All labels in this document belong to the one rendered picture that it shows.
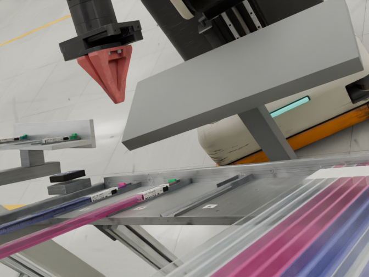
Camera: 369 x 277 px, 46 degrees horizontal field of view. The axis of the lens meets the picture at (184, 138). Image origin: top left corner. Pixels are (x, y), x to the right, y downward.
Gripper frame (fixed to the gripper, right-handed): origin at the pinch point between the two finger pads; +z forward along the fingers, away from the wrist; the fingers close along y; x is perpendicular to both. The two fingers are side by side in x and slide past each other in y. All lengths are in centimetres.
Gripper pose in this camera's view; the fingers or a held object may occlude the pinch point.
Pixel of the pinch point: (118, 97)
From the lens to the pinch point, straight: 61.9
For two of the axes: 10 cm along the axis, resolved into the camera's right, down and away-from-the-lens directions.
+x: 5.5, -3.0, 7.8
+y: 7.9, -1.1, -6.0
